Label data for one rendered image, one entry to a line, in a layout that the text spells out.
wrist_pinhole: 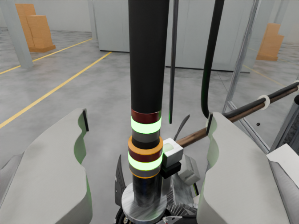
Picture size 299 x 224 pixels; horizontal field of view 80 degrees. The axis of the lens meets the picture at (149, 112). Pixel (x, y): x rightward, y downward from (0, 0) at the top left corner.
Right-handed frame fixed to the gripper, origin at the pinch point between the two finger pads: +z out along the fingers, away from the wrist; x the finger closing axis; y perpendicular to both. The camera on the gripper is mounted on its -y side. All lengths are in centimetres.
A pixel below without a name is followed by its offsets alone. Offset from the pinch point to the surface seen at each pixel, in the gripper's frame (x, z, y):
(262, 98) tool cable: 23.5, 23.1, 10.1
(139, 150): -0.9, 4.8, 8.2
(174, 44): 2.1, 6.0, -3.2
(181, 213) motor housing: 11, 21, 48
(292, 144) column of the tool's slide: 58, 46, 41
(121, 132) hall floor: -41, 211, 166
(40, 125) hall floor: -174, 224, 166
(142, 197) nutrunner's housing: -0.5, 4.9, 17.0
